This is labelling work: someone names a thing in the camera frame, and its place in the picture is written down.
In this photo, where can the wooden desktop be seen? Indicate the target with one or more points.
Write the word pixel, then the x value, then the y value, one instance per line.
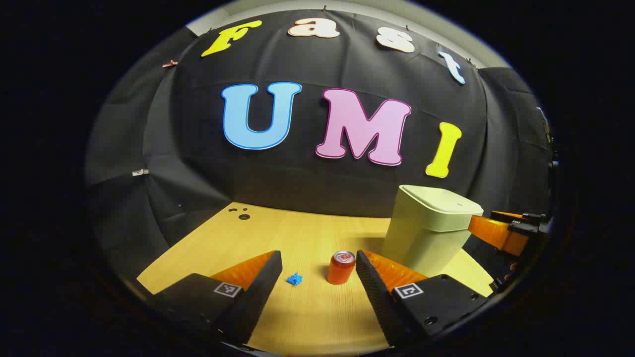
pixel 307 233

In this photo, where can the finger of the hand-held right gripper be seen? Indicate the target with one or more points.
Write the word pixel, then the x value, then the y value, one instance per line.
pixel 496 234
pixel 506 215

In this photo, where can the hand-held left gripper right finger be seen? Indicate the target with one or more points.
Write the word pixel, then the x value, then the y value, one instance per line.
pixel 372 287

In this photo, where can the black backdrop cloth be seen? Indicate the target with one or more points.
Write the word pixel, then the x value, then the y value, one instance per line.
pixel 317 188

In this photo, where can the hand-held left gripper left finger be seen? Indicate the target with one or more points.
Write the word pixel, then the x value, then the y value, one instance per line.
pixel 258 287

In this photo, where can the blue paper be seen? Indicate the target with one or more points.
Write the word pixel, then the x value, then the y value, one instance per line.
pixel 294 279

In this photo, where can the silver metal clip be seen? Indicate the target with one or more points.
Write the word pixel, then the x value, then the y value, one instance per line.
pixel 140 172

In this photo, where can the copper metal clip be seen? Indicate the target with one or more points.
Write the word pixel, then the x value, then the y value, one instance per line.
pixel 169 63

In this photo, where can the light green desktop garbage bin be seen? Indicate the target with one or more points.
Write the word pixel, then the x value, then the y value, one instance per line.
pixel 426 233

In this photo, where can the red pop can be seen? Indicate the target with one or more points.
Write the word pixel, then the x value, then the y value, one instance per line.
pixel 340 271

